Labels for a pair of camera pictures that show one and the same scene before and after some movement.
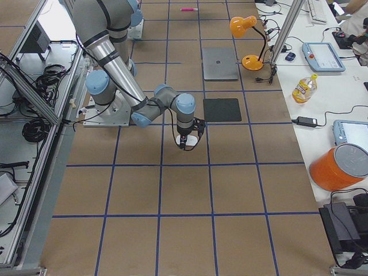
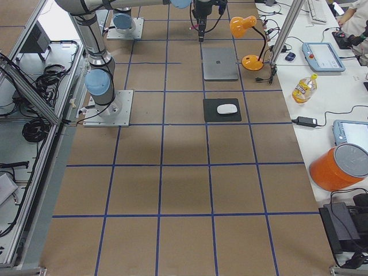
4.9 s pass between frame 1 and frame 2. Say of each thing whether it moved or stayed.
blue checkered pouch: stayed
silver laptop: stayed
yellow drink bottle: stayed
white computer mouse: moved
